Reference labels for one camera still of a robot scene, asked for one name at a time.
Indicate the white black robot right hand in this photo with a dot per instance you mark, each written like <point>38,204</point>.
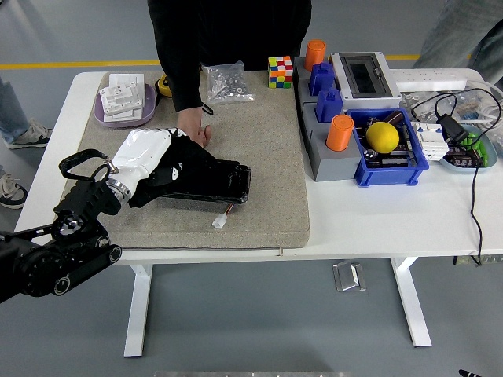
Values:
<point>469,373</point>

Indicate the person's right hand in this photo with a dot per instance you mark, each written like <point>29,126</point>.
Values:
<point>192,123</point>

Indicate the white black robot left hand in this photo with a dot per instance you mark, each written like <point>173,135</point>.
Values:
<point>139,153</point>

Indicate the black panel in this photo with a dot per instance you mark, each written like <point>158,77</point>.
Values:
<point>224,180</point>

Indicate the person's right forearm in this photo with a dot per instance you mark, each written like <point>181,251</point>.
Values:
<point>184,90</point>

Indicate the purple oval tray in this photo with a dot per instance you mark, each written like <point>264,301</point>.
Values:
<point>147,110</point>

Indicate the yellow tape measure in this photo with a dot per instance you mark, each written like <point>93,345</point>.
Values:
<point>163,87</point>

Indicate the clear bag of screws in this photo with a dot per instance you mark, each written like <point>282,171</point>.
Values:
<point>228,84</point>

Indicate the white socket module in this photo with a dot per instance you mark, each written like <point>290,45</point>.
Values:
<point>120,98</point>

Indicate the grey-brown mat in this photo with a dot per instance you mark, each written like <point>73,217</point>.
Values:
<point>255,157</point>

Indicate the white table leg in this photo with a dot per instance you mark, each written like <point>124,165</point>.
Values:
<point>138,306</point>
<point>412,306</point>

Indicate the person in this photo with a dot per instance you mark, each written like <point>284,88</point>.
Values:
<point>452,35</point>
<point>13,118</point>
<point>236,31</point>

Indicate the colourful puzzle cube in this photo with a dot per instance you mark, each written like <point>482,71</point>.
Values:
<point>281,72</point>

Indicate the green patterned object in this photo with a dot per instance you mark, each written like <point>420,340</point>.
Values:
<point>491,260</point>

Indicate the blue plastic block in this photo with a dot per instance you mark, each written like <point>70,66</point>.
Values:
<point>329,106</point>
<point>321,78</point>

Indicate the orange plastic cylinder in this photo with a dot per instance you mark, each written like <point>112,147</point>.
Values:
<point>340,133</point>
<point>315,55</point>

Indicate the grey block holder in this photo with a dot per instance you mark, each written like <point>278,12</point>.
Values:
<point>334,167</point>

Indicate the metal floor plate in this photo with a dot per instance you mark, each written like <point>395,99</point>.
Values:
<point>349,277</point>

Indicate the grey electrical box with window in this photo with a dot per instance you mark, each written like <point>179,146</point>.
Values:
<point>365,74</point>

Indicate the chrome metal ball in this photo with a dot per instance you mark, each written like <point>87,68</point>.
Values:
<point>369,156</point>

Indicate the yellow ball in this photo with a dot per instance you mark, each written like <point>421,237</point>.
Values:
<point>383,137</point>

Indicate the brown cylinder capacitor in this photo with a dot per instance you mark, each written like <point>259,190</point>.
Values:
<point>394,118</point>

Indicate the blue plastic bin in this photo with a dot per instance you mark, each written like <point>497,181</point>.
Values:
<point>389,174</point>

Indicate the light blue dish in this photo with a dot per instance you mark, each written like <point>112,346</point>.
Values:
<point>467,169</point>

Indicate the black circuit board pieces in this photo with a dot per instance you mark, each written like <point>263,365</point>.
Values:
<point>404,151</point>

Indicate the dark terminal blocks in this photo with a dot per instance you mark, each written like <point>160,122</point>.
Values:
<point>463,157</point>

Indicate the clear bag of white rings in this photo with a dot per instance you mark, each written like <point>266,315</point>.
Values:
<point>412,103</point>

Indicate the green plastic connectors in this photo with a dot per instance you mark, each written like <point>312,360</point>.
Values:
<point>481,151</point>

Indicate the white circuit breaker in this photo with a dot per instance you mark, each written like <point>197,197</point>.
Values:
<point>430,141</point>

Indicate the white power strip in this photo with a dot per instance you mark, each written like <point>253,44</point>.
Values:
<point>428,78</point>

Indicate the black power adapter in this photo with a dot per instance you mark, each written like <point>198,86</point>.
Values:
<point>452,127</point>

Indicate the clear bag of small parts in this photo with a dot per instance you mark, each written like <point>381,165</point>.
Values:
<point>471,106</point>

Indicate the white wall plate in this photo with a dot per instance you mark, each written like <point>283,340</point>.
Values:
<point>125,116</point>

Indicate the flat white switch plate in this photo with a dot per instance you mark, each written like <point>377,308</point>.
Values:
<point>122,79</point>

